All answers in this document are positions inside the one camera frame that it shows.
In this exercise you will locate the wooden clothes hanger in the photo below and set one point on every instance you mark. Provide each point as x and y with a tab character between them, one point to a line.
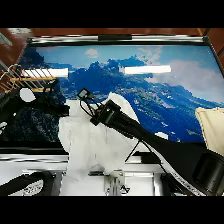
33	79
33	89

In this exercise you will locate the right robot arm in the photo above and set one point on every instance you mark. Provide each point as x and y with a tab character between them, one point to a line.
173	150

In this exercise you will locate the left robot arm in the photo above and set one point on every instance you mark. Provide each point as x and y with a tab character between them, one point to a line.
43	106

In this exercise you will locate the beige garment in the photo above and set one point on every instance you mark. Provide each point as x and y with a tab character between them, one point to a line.
213	130

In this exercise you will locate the silver frame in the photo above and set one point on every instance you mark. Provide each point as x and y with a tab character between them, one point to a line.
40	160

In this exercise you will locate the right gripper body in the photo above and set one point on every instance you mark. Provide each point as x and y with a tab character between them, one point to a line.
108	115

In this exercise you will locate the white shirt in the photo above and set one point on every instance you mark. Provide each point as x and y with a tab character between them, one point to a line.
86	146

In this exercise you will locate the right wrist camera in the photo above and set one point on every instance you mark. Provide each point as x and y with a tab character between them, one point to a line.
85	93

